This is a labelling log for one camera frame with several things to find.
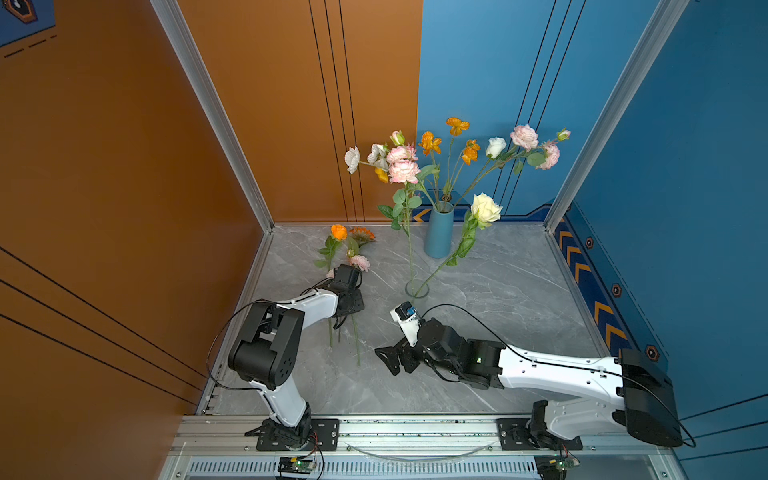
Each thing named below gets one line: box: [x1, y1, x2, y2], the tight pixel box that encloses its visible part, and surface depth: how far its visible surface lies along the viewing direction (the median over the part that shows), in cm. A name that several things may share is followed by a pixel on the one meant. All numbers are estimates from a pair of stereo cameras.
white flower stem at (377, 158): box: [344, 144, 389, 175], surface depth 77 cm
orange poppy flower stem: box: [418, 117, 481, 201], surface depth 93 cm
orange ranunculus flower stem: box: [314, 224, 348, 271], surface depth 115 cm
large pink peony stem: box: [377, 130, 440, 294], surface depth 71 cm
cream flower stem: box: [413, 193, 503, 296], surface depth 68 cm
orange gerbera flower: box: [349, 227, 376, 248], surface depth 114 cm
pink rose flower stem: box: [455, 124, 571, 205], surface depth 82 cm
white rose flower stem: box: [454, 136, 507, 206], surface depth 84 cm
